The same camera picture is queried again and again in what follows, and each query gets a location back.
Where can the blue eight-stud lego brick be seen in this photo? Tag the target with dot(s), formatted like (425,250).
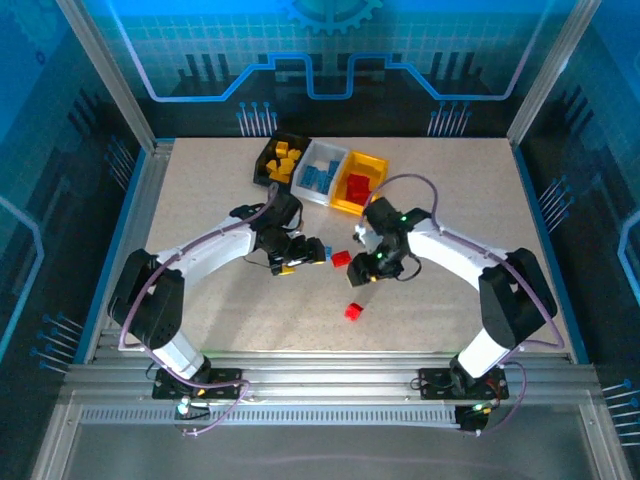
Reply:
(321,181)
(316,167)
(329,251)
(333,167)
(306,176)

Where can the small red sloped lego brick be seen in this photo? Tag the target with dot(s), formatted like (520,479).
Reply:
(353,311)

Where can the yellow curved four-stud lego brick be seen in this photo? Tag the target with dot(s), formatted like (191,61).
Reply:
(286,165)

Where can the black plastic bin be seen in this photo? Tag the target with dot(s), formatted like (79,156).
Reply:
(260,160)

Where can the yellow sloped lego brick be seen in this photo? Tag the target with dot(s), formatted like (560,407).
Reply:
(282,147)

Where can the yellow plastic bin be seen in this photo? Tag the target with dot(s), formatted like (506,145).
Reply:
(370,162)

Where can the white plastic bin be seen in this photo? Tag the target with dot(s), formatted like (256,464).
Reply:
(327,150)

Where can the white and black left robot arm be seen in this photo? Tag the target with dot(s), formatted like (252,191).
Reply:
(210,245)

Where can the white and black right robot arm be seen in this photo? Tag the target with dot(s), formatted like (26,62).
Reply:
(450,250)

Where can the small controller box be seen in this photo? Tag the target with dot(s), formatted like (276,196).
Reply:
(472,419)
(185,410)

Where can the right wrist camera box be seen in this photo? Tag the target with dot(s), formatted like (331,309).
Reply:
(362,237)

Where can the aluminium frame rail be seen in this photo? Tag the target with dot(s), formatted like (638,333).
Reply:
(325,370)

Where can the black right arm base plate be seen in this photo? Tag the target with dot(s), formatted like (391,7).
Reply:
(435,382)

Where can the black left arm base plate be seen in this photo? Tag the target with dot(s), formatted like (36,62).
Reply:
(225,382)

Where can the aluminium side rail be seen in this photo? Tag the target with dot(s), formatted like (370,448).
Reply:
(145,210)

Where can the aluminium frame post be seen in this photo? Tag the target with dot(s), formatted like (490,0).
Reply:
(552,70)
(107,75)

